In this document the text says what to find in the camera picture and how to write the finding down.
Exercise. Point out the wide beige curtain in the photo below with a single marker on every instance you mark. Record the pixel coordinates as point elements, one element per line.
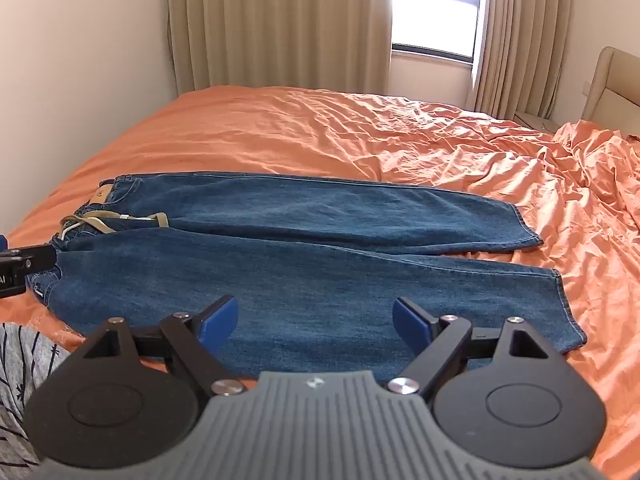
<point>280,25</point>

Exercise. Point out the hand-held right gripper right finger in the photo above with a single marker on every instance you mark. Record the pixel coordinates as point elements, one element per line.
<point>411,327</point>

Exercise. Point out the beige headboard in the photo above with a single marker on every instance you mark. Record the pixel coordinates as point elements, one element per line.
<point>612,90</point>

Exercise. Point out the beige fabric belt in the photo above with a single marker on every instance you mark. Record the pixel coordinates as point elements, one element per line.
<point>100,222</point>

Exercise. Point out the beige nightstand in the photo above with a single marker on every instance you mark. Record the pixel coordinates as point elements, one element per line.
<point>537,121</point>

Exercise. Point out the narrow beige curtain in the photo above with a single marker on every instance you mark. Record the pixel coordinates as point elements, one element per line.
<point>520,35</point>

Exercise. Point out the blue denim pants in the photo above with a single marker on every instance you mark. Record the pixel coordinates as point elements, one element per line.
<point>300,270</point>

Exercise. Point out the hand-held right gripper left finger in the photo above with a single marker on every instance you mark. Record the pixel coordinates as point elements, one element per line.
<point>220,321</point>

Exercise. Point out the orange bed sheet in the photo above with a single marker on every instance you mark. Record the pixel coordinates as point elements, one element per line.
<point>310,130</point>

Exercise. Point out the person's grey patterned clothing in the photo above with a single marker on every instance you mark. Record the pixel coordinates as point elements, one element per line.
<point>20,385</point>

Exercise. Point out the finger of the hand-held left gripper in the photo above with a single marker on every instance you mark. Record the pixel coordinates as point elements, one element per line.
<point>35,257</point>

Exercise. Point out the window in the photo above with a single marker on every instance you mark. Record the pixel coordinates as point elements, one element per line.
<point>432,20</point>

